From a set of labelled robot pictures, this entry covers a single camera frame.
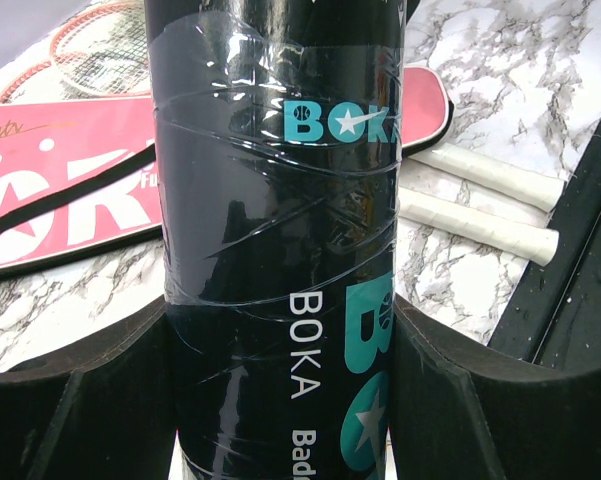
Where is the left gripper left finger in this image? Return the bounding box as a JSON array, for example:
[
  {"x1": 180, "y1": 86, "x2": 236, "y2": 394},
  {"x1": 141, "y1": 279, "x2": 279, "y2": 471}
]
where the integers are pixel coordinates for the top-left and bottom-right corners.
[{"x1": 0, "y1": 299, "x2": 176, "y2": 479}]

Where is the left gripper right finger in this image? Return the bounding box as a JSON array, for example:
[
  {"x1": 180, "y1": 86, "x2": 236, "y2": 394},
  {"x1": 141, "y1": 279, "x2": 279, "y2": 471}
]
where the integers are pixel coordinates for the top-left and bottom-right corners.
[{"x1": 390, "y1": 296, "x2": 601, "y2": 479}]

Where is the black shuttlecock tube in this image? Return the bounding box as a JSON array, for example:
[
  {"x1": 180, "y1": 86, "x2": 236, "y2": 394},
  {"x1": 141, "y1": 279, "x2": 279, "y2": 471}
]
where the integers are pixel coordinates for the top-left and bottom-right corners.
[{"x1": 145, "y1": 1, "x2": 406, "y2": 479}]

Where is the pink racket cover bag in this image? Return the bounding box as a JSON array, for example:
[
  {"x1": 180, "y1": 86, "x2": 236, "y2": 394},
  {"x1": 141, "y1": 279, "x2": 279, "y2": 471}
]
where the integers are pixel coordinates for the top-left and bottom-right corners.
[{"x1": 0, "y1": 65, "x2": 456, "y2": 281}]

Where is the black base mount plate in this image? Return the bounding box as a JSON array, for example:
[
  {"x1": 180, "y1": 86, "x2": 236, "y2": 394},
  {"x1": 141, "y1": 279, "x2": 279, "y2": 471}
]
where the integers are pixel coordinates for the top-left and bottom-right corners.
[{"x1": 489, "y1": 120, "x2": 601, "y2": 371}]

